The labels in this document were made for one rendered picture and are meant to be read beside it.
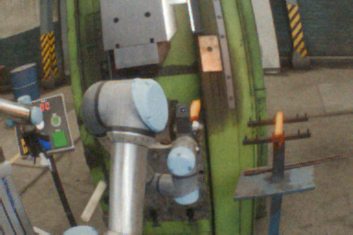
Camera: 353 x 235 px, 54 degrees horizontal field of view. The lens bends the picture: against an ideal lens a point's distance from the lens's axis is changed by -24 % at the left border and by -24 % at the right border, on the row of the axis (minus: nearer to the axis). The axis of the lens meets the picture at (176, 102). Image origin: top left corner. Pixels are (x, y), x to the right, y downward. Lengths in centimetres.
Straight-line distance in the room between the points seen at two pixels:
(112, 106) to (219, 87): 115
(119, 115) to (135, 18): 101
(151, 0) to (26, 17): 778
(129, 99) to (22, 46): 879
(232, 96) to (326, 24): 591
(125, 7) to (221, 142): 82
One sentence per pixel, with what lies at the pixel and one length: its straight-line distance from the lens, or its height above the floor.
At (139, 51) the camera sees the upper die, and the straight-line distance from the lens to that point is 197.
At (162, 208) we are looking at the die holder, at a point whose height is 56.
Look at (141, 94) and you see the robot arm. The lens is 98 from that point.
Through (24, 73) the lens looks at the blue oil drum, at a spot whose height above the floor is 80.
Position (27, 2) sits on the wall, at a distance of 957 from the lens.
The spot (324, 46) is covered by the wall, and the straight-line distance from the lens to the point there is 791.
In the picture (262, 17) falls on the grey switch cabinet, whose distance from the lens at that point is 715.
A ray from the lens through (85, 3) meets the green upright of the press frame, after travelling 216.
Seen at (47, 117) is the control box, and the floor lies 111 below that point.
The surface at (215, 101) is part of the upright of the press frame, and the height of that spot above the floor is 104.
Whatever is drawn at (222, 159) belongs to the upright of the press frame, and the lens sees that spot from 223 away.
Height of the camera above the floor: 161
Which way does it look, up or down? 15 degrees down
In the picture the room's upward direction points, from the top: 8 degrees counter-clockwise
